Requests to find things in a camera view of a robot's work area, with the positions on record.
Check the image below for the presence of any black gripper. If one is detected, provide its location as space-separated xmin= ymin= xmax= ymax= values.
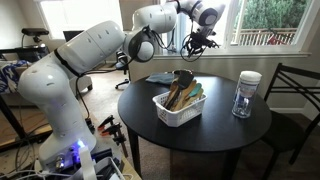
xmin=187 ymin=31 xmax=218 ymax=62

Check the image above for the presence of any steel cutlery holder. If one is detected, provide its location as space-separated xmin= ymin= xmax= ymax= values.
xmin=171 ymin=68 xmax=194 ymax=81

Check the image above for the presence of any black spatula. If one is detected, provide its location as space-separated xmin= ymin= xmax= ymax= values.
xmin=165 ymin=70 xmax=195 ymax=111

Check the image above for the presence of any teal spatula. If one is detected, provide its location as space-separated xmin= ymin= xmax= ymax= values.
xmin=188 ymin=82 xmax=203 ymax=100

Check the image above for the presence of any wooden spatula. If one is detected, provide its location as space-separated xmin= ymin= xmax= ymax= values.
xmin=172 ymin=79 xmax=198 ymax=113

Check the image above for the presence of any white plastic basket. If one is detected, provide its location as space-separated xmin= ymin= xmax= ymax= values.
xmin=152 ymin=90 xmax=208 ymax=128

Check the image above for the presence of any grey curtain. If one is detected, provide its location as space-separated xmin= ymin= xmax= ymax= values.
xmin=153 ymin=0 xmax=193 ymax=57

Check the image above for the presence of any wooden spoon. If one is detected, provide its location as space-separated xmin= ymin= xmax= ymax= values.
xmin=164 ymin=78 xmax=181 ymax=109

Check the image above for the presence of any light wooden turner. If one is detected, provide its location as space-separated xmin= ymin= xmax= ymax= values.
xmin=185 ymin=88 xmax=205 ymax=108

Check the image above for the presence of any blue cloth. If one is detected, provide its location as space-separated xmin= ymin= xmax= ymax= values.
xmin=145 ymin=72 xmax=175 ymax=86

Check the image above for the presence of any clear jar white lid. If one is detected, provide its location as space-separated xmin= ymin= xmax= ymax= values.
xmin=231 ymin=70 xmax=263 ymax=119

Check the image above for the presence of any white deck railing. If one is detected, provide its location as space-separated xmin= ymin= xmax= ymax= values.
xmin=231 ymin=28 xmax=298 ymax=47

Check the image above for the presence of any black round table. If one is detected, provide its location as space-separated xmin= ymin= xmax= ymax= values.
xmin=117 ymin=72 xmax=273 ymax=180

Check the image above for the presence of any black office chair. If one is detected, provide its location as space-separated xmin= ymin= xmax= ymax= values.
xmin=114 ymin=51 xmax=132 ymax=90

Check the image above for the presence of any black orange clamp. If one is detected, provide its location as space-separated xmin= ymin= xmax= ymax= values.
xmin=101 ymin=122 xmax=129 ymax=158
xmin=97 ymin=114 xmax=115 ymax=132

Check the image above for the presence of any black metal chair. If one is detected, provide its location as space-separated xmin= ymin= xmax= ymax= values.
xmin=259 ymin=62 xmax=320 ymax=180

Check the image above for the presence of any black monitor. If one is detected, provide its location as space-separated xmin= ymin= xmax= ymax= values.
xmin=62 ymin=29 xmax=85 ymax=43

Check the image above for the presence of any white framed living room window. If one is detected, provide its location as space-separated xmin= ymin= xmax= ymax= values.
xmin=34 ymin=0 xmax=125 ymax=42

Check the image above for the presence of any white plastic box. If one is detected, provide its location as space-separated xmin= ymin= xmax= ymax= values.
xmin=74 ymin=146 xmax=127 ymax=180

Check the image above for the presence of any black side desk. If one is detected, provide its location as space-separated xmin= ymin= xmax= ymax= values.
xmin=0 ymin=44 xmax=52 ymax=141

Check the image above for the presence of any blue white patterned fabric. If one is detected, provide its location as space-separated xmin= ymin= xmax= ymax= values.
xmin=0 ymin=59 xmax=33 ymax=95

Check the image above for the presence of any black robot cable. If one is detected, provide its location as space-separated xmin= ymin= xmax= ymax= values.
xmin=73 ymin=13 xmax=221 ymax=134

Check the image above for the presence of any black camera on stand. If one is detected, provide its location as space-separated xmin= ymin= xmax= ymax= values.
xmin=21 ymin=27 xmax=50 ymax=45

